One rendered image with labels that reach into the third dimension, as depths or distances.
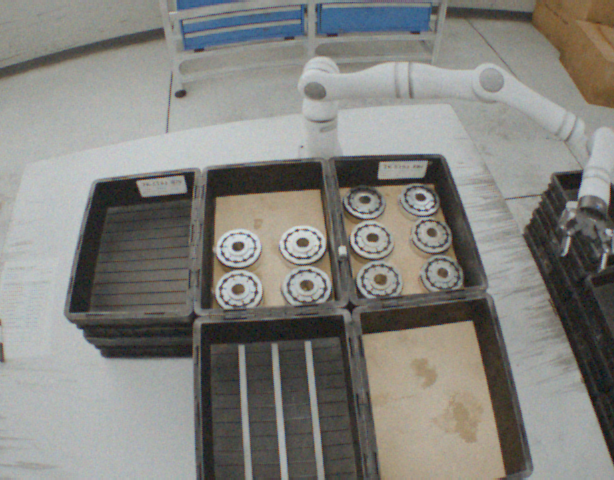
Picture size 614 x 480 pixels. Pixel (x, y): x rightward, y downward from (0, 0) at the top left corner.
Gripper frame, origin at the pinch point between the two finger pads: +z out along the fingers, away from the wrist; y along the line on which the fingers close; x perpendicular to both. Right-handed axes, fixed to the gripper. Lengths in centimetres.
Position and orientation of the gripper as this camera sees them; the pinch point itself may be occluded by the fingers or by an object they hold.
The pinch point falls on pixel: (582, 260)
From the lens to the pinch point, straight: 101.7
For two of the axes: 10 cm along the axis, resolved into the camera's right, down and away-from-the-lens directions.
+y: 9.0, 3.7, -2.4
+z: -4.3, 8.5, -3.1
